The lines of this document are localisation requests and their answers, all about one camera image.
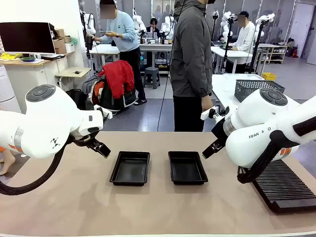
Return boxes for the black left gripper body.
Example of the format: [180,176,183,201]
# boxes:
[71,132,101,149]

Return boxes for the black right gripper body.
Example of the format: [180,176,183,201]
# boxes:
[211,117,231,147]

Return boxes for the black plastic ESD tray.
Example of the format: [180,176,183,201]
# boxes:
[168,151,209,186]
[109,151,151,187]

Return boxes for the grey-sleeved right forearm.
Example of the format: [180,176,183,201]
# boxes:
[195,56,213,97]

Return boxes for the grey-jacket person's right hand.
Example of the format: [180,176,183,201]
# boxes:
[201,95,214,112]

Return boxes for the large white rounded table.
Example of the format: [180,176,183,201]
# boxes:
[211,73,301,115]

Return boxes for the black backpack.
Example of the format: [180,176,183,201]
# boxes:
[66,88,87,111]

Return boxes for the black jacket with white trim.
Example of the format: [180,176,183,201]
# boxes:
[98,82,138,112]

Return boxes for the yellow plastic bin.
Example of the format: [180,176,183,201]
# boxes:
[261,72,277,82]

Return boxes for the red jacket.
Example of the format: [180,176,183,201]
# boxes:
[98,60,135,99]

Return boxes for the small light wood table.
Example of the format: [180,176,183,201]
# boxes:
[54,67,92,92]

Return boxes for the person in grey jacket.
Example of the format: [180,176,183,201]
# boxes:
[169,0,217,132]

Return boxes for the black slotted board rack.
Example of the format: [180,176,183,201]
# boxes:
[251,159,316,214]

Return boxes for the black tripod pole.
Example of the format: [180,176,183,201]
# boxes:
[248,21,267,74]
[223,17,234,75]

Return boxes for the grey plastic stool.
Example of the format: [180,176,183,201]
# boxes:
[143,67,161,90]

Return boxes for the white cabinet with wooden top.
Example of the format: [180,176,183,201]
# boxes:
[0,51,75,114]

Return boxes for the black keyboard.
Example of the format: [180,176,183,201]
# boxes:
[40,54,66,61]

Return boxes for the low wooden shelf unit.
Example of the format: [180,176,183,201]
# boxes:
[256,43,288,65]

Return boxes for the person in white shirt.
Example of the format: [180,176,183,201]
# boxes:
[228,11,256,74]

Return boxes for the person in light blue sweater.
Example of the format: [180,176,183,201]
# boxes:
[92,0,148,106]

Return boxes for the yellow cloth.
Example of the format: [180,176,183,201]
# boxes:
[0,52,23,61]

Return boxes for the dark-haired person in black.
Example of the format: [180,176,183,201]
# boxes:
[146,17,161,34]

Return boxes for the black computer monitor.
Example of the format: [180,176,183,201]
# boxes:
[0,22,56,54]

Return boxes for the pale room door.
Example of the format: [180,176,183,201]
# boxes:
[288,2,316,60]

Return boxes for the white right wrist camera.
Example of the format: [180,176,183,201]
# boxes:
[200,105,220,121]

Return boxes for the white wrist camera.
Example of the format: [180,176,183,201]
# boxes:
[200,105,220,121]
[93,105,114,120]

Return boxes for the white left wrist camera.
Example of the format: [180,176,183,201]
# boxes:
[93,105,114,120]

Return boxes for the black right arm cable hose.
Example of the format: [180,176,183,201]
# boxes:
[237,115,316,185]

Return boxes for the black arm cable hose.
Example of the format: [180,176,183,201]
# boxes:
[0,137,73,196]
[237,115,316,185]

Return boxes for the dark wire mesh basket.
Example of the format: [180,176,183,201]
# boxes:
[234,79,286,103]

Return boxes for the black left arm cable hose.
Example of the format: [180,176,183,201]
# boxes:
[0,137,73,196]

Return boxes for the thin black hanging cable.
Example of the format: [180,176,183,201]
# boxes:
[157,0,186,132]

